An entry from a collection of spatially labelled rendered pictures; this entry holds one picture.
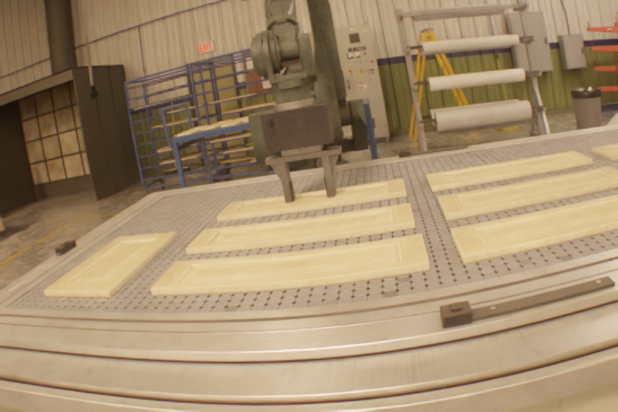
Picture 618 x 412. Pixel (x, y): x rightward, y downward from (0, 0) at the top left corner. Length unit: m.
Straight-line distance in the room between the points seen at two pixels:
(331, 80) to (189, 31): 7.39
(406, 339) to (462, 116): 5.71
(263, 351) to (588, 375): 0.55
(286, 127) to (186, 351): 0.97
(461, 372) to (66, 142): 10.26
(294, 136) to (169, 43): 8.43
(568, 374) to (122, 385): 0.76
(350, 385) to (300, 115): 1.07
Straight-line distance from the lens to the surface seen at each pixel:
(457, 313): 0.80
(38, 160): 11.31
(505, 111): 6.56
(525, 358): 0.76
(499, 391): 0.73
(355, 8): 9.16
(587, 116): 6.83
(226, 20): 9.55
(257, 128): 2.65
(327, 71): 2.59
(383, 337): 0.81
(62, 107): 10.64
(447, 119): 6.38
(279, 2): 1.88
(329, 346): 0.81
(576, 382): 0.78
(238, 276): 1.15
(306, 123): 1.62
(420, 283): 0.99
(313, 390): 0.75
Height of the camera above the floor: 1.30
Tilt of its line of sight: 11 degrees down
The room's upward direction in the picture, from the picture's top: 10 degrees counter-clockwise
